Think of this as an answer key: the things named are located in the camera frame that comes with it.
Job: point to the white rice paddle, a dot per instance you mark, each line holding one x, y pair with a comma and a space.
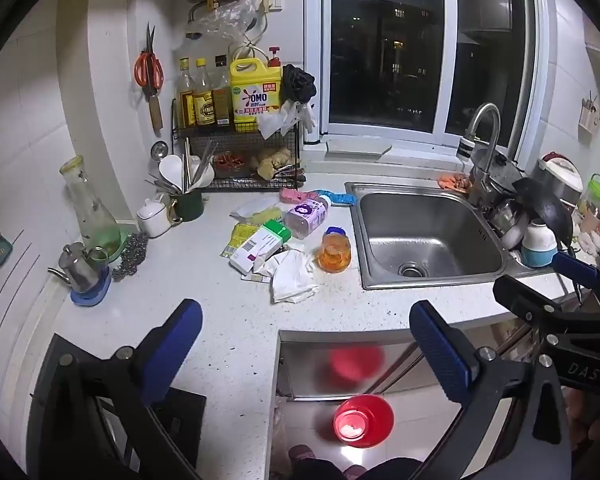
171, 169

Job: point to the steel cutlery bunch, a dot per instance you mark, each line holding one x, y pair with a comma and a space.
160, 185

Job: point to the black plastic bag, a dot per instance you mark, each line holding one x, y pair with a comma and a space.
297, 82

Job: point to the dark vinegar bottle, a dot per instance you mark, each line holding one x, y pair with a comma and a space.
222, 95

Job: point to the ginger root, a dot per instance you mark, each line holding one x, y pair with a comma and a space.
270, 160

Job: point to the blue coaster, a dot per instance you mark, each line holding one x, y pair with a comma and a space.
97, 295

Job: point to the purple label plastic bottle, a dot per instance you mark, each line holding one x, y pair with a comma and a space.
305, 217

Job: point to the clear plastic bag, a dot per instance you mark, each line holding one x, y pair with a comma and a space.
230, 12

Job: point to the white soup spoon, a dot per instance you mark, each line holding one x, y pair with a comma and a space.
205, 175

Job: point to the white plastic gloves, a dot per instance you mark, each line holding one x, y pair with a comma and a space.
280, 120

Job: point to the snack packets pile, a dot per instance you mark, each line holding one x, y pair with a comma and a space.
292, 175

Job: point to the stack of dishes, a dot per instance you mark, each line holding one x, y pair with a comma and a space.
510, 230

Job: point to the steel pot with lid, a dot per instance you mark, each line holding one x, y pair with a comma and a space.
500, 170

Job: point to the steel oil pot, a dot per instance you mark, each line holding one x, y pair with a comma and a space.
80, 270

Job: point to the black wok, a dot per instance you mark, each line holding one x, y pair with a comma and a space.
545, 205

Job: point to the white ceramic sugar pot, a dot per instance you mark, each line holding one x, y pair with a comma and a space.
152, 220

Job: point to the glass carafe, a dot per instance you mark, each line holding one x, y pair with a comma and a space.
92, 215

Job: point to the white rice cooker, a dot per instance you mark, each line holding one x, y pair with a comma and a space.
562, 180

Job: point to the yellow detergent jug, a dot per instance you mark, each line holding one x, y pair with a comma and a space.
255, 105

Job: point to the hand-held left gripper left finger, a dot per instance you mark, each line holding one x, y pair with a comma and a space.
180, 340

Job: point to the white tissue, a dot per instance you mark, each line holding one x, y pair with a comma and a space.
292, 277

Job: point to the white framed window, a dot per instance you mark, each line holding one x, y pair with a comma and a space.
385, 35

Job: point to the white cutting board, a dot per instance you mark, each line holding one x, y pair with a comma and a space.
355, 147

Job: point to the printed cardboard medicine box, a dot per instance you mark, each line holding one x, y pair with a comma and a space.
262, 242

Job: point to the blue plastic packet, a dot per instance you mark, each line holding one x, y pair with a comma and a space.
340, 197

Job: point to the white and blue cup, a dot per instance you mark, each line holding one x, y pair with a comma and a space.
537, 245

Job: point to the bundle of chopsticks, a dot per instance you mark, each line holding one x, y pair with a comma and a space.
186, 160

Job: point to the green lidded container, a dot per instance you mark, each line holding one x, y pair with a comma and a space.
597, 190

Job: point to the wall mounted utensil holder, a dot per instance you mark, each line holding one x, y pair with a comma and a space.
589, 115

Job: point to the steel wool scrubber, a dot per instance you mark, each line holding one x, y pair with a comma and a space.
130, 255

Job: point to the glass bowl of dried chillies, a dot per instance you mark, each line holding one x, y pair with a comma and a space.
228, 162

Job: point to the green enamel mug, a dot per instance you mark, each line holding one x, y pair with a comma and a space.
190, 207

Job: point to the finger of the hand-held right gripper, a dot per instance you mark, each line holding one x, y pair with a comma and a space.
577, 270
530, 302

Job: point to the blue round lid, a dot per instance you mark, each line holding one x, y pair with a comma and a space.
336, 231

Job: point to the orange plastic jar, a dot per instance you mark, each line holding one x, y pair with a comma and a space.
335, 255

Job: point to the stainless steel sink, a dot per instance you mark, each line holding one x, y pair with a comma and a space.
430, 230

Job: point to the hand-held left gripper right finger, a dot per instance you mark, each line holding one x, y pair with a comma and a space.
440, 355

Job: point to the steel faucet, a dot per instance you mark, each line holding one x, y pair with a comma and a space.
466, 149

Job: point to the pink slipper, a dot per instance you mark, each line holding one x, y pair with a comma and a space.
305, 455
354, 472

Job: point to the yellow label sauce bottle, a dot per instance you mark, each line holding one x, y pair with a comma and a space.
204, 97

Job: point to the pink plastic packet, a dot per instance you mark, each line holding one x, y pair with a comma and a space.
295, 194

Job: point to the tall clear oil bottle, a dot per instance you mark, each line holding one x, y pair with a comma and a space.
185, 95

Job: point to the small steel strainer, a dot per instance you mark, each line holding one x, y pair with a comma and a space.
159, 150

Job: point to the person's leg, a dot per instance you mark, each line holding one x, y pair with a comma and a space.
390, 467

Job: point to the orange dish cloth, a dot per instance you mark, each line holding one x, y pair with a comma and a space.
452, 181

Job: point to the red trash bin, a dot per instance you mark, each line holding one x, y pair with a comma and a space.
375, 425

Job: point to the yellow foil packet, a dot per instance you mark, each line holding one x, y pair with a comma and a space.
237, 237

